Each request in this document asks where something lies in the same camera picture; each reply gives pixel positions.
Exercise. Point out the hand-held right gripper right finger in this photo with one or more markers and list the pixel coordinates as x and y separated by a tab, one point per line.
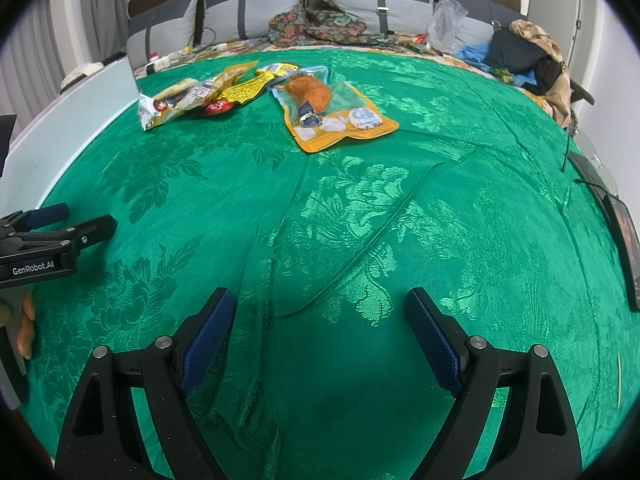
432	340

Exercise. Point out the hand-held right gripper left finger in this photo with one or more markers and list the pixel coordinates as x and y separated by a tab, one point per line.
210	340

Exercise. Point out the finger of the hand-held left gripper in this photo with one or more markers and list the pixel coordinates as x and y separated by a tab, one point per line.
95	230
47	214

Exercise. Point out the white board panel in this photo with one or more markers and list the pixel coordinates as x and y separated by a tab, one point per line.
75	120

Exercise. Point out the white printed snack packet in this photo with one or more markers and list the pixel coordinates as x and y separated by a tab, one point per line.
160	110

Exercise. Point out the small red snack packet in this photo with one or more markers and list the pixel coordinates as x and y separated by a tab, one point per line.
217	106

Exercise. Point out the yellow black-print snack packet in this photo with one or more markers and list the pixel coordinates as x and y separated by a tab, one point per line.
240	91

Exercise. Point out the orange drumstick snack packet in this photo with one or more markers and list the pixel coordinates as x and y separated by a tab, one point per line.
320	95

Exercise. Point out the person's left hand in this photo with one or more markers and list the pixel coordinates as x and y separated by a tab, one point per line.
26	342

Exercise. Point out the white folded cloth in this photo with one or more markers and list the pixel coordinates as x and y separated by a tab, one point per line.
82	75

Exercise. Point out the green patterned blanket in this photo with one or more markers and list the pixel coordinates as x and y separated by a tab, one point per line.
350	210

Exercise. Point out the white bottle red cap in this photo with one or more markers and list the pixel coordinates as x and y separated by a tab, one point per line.
157	62

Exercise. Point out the white power strip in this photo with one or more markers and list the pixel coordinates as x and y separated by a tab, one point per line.
200	49

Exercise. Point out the grey cushion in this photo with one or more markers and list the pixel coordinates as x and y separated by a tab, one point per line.
360	0
480	20
260	10
160	30

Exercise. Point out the black tablet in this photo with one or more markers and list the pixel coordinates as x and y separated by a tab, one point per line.
625	250

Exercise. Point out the grey curtain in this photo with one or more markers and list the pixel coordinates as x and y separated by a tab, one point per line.
102	5

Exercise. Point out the black flat device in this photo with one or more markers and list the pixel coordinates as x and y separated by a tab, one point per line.
587	172

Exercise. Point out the glass side table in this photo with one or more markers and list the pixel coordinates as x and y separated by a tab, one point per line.
602	160

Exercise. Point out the blue cloth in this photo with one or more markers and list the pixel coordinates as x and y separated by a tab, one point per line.
475	55

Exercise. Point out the dark handbag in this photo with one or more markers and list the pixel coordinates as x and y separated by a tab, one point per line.
550	75

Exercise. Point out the black bag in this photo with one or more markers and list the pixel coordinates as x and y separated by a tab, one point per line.
515	50

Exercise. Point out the dark floral cloth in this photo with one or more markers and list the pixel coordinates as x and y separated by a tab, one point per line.
330	22

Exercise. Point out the clear plastic bag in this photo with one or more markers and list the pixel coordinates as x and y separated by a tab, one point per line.
447	22

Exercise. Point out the pile of clothes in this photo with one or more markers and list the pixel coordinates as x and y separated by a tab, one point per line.
535	30

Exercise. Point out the white door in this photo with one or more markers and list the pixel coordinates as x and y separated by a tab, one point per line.
560	20

